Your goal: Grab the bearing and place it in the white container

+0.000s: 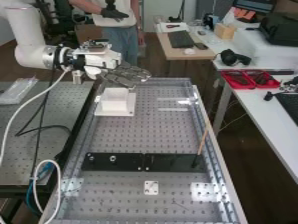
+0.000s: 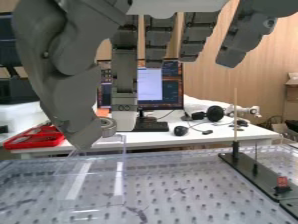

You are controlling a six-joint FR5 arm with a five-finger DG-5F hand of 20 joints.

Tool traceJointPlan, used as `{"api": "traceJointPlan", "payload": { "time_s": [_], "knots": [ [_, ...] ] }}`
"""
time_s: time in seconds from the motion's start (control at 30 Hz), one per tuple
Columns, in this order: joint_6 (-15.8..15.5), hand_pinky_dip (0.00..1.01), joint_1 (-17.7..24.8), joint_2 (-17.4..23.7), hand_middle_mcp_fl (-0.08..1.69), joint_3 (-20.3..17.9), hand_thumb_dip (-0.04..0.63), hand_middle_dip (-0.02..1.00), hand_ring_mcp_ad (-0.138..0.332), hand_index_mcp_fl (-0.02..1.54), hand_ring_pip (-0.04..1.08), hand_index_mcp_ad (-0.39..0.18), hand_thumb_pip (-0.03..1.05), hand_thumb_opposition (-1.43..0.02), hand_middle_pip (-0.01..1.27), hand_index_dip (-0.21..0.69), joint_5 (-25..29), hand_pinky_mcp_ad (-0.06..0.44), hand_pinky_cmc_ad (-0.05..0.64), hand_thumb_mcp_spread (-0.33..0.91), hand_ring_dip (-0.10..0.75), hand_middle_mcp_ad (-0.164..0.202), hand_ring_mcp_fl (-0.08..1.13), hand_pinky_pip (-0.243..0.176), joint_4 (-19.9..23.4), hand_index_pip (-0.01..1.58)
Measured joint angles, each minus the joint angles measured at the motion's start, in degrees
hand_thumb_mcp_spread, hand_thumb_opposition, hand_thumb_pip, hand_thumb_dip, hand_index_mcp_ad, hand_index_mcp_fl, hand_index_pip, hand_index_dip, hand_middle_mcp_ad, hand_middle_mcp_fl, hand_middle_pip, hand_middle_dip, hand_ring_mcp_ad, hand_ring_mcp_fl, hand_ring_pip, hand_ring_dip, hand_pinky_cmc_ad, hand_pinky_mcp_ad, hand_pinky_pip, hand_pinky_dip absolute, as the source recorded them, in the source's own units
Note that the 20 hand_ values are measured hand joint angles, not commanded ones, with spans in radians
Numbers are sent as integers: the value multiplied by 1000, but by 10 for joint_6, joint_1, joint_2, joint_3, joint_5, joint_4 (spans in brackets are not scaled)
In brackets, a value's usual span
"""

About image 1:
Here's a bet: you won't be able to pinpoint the black plate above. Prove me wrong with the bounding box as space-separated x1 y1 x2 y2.
81 152 209 173

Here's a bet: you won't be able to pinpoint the small white square plate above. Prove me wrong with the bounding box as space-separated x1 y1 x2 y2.
142 180 160 196

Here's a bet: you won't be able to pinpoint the clear box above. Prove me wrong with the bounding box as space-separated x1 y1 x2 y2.
41 77 250 224

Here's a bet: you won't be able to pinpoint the flat clear plastic case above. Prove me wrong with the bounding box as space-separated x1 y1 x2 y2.
0 76 40 105

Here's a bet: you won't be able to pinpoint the person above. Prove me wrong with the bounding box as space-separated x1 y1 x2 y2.
68 0 144 67

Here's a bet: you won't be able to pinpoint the black bag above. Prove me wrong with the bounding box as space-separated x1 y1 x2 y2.
258 12 298 48

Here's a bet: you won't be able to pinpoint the small white box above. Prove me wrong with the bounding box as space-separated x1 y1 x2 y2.
93 87 138 118

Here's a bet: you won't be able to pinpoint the thin stick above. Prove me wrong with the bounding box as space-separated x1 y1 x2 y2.
190 128 210 169

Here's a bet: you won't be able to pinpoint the wooden desk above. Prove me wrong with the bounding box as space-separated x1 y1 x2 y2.
154 29 220 68

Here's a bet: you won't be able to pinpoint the small black object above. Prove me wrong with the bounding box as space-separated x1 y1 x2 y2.
264 91 277 102

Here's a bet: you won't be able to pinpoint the black cable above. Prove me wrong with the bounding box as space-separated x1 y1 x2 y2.
31 63 61 183
13 94 75 138

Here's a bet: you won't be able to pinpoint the black headphones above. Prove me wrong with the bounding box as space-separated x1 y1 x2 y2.
218 48 253 67

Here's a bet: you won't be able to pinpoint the black phone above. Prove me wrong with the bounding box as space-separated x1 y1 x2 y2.
193 42 210 51

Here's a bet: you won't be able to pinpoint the white cable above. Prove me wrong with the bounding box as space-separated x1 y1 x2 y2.
0 66 75 167
32 159 63 224

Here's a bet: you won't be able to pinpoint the small tan cardboard box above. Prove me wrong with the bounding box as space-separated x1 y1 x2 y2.
214 22 238 41

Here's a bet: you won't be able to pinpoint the red tray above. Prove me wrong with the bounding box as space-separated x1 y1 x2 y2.
245 69 282 89
220 69 258 90

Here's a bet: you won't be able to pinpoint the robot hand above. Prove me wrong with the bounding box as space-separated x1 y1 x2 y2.
71 38 153 90

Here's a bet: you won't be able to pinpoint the computer monitor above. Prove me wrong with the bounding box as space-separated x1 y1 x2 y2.
232 0 278 14

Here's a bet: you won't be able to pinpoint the long white desk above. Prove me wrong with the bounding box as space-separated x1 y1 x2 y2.
212 70 298 186

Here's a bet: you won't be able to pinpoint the blue cable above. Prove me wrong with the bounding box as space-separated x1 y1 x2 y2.
25 166 48 209

